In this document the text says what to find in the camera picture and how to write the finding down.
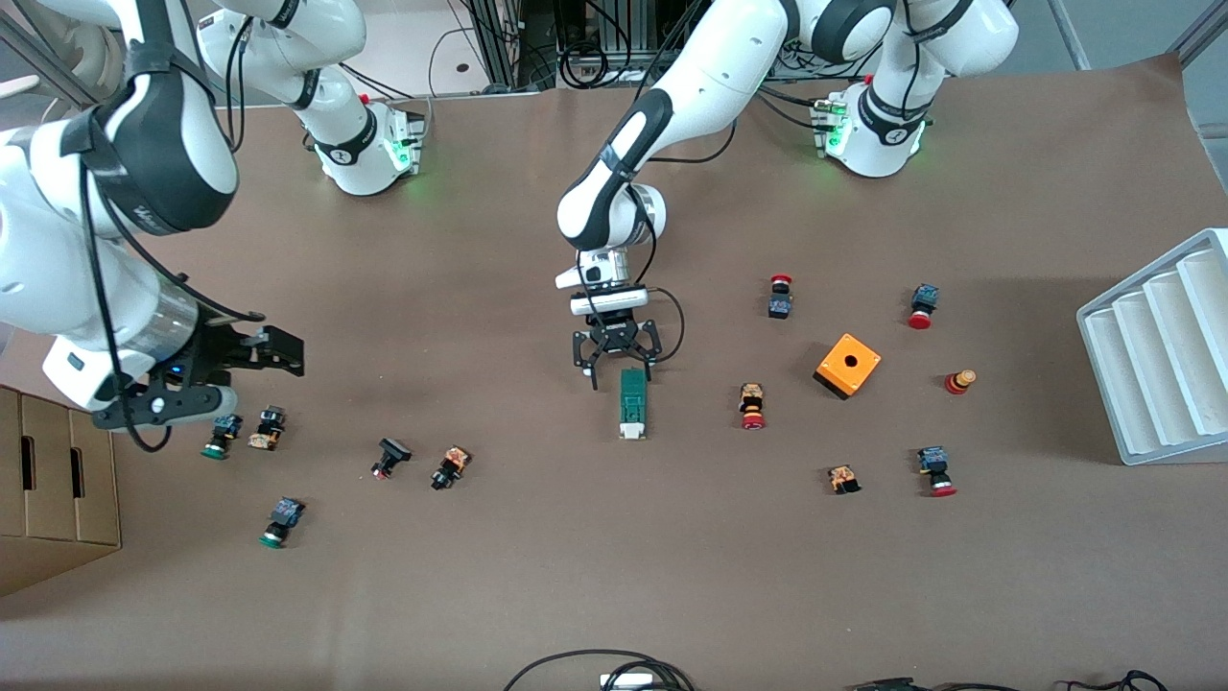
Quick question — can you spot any black push button orange block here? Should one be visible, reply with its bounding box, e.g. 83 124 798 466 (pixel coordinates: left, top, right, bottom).
247 405 288 452

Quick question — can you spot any green push button blue block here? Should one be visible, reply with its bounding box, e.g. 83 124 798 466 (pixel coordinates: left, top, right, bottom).
258 496 306 550
201 415 244 461

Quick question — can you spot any black square push button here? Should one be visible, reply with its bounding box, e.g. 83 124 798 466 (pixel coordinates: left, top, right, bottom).
370 438 413 482

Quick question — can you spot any brown cardboard box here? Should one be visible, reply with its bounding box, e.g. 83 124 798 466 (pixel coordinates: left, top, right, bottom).
0 385 123 598

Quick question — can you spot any aluminium equipment rack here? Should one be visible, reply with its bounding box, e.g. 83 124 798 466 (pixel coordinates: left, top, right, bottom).
460 0 711 89

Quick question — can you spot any white stepped tray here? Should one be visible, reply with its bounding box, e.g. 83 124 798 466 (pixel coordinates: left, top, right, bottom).
1076 227 1228 467

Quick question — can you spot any thick black camera cable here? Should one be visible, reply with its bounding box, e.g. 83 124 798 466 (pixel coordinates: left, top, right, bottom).
648 286 688 364

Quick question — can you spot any black selector switch orange block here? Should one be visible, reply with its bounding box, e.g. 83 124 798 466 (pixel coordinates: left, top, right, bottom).
430 445 473 492

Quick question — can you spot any orange button enclosure box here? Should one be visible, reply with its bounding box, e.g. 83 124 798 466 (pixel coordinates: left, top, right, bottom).
813 332 883 401

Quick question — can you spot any black cable loop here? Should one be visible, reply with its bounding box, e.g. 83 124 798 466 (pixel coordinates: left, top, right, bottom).
504 650 697 691

